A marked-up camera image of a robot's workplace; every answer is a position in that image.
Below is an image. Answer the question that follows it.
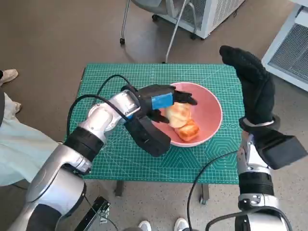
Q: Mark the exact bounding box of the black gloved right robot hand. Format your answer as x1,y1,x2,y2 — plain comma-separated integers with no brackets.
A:
219,45,275,125

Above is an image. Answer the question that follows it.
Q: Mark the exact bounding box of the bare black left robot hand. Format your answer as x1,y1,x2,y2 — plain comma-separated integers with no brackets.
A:
138,84,198,125

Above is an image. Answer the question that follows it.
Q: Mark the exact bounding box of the round toy bread bun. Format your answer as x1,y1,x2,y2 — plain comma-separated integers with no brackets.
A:
166,103,191,128

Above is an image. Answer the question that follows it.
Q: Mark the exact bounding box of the long braided toy bread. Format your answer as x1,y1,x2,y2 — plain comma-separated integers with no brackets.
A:
174,119,200,142

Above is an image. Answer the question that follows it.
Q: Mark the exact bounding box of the pink bowl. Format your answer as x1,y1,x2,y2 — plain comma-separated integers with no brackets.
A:
149,82,223,148

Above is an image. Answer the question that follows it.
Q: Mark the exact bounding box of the white cabinet with mesh panel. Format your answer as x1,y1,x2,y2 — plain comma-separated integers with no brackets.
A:
261,4,308,92

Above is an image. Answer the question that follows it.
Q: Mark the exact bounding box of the green cutting mat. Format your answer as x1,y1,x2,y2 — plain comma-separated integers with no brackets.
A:
64,63,244,185

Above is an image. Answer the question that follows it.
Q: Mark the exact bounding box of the grey chair with metal legs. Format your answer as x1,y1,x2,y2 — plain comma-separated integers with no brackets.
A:
119,0,197,64

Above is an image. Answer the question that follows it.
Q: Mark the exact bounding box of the white mesh cabinet on casters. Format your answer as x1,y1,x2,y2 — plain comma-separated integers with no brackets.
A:
152,0,246,41

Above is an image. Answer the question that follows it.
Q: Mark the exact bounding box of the black table leg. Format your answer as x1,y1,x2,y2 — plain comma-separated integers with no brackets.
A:
199,184,210,205
115,180,125,197

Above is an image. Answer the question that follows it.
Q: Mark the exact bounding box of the white shoe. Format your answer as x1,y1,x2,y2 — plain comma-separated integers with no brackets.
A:
174,218,190,231
138,220,152,231

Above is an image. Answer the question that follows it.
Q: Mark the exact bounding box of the black metal stand bar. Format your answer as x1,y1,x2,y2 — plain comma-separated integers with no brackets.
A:
74,196,111,231

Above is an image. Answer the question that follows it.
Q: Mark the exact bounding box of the person's beige shoe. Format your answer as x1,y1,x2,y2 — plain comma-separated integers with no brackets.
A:
0,69,19,87

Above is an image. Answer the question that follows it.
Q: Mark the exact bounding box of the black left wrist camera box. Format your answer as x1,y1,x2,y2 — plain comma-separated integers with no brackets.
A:
125,114,172,157

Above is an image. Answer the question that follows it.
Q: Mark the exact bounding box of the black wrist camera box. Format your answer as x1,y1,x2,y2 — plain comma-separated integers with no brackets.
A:
252,129,308,170
125,114,172,157

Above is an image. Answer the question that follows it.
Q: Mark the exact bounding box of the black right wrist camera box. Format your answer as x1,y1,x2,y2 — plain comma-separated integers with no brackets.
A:
252,129,308,170

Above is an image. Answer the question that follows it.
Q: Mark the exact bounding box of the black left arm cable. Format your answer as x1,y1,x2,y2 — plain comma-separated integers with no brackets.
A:
66,74,141,143

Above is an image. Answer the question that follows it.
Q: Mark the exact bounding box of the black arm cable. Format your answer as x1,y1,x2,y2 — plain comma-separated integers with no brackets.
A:
187,150,239,231
66,74,141,143

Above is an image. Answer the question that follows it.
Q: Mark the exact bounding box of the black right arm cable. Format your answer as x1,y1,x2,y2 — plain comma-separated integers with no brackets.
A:
187,150,239,231

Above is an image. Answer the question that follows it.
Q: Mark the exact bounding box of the thick black shoulder cable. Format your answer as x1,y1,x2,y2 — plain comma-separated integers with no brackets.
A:
204,207,293,231

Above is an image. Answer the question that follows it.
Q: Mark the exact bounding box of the thin black floor wire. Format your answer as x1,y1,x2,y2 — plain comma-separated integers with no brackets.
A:
83,192,120,231

